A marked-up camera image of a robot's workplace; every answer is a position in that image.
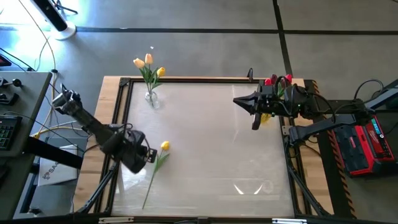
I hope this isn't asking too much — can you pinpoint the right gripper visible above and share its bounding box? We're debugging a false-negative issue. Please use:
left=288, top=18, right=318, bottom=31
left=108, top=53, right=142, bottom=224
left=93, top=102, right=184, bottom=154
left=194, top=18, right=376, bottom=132
left=233, top=83, right=301, bottom=131

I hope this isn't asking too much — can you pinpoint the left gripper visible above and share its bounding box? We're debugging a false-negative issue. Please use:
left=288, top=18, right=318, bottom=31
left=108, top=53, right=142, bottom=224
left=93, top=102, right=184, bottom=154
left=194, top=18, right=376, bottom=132
left=119, top=129, right=157, bottom=174

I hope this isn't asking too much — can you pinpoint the clear glass vase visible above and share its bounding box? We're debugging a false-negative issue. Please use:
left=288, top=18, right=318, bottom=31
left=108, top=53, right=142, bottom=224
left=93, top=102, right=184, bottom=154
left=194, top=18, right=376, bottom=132
left=144, top=90, right=161, bottom=110

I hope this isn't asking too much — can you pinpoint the glossy white table sheet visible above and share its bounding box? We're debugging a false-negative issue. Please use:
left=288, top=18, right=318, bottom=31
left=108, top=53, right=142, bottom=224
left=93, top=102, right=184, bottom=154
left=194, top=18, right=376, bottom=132
left=111, top=81, right=295, bottom=218

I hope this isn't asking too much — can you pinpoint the black diagonal beam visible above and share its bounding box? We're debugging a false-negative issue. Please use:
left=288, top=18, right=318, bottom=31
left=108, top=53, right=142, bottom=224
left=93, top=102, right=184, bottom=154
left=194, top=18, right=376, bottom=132
left=23, top=136, right=83, bottom=170

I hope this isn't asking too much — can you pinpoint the black stand with hazard tape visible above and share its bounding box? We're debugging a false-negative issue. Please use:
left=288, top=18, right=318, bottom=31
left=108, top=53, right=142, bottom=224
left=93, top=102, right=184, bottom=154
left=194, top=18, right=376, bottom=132
left=306, top=79, right=358, bottom=218

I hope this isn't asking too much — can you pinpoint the red black power unit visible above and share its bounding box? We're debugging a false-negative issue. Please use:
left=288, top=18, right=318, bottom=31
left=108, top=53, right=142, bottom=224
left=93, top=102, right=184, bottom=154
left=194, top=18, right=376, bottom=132
left=334, top=114, right=396, bottom=178

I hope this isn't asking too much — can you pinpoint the grey desk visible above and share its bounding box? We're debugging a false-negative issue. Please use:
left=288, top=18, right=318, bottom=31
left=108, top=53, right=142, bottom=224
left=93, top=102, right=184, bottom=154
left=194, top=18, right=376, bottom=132
left=0, top=71, right=53, bottom=220

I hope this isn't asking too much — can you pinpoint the dark blue equipment case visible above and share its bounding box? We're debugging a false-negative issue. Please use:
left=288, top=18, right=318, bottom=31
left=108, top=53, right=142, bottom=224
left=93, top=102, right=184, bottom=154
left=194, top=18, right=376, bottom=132
left=366, top=79, right=398, bottom=110

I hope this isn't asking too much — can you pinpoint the black backlit keyboard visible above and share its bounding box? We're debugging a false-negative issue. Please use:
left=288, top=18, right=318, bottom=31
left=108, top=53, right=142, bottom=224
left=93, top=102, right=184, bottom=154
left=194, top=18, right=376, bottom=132
left=0, top=114, right=23, bottom=151

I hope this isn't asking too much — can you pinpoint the white tower fan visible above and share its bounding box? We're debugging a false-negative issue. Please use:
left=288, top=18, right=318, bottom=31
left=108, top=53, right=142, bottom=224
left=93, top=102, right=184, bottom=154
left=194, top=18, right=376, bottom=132
left=29, top=0, right=77, bottom=40

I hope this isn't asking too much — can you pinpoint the black joystick knob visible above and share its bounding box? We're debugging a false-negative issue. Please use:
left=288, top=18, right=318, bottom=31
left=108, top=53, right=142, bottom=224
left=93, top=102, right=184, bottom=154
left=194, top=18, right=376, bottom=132
left=0, top=77, right=23, bottom=88

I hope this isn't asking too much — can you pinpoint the black table frame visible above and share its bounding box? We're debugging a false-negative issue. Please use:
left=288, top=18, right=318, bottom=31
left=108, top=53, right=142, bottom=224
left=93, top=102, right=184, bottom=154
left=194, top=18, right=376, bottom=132
left=76, top=76, right=332, bottom=218

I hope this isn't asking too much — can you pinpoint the silver metal bracket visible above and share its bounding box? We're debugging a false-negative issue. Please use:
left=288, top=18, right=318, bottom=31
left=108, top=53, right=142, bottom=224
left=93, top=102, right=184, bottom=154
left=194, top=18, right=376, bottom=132
left=272, top=218, right=307, bottom=224
left=98, top=217, right=134, bottom=224

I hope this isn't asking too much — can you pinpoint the yellow cable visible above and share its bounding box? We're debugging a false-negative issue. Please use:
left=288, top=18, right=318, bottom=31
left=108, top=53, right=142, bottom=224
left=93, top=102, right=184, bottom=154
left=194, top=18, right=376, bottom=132
left=17, top=0, right=90, bottom=139

